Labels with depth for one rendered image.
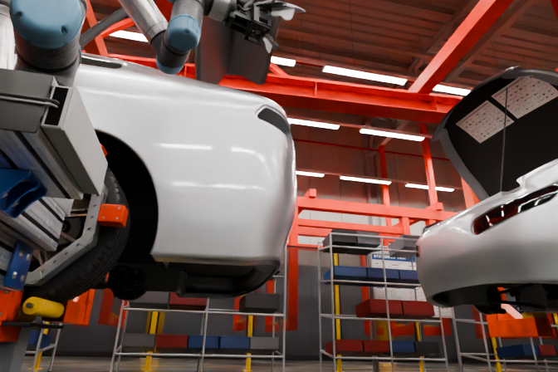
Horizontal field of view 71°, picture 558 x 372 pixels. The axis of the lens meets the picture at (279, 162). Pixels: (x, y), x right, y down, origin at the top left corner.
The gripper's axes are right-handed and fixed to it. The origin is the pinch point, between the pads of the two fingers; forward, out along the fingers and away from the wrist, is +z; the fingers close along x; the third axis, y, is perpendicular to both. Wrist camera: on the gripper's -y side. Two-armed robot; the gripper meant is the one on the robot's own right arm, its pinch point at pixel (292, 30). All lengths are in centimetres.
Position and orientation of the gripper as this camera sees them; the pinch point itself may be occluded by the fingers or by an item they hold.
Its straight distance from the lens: 119.1
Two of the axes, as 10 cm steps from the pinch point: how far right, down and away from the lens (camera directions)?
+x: 4.7, -4.8, -7.4
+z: 8.8, 2.2, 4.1
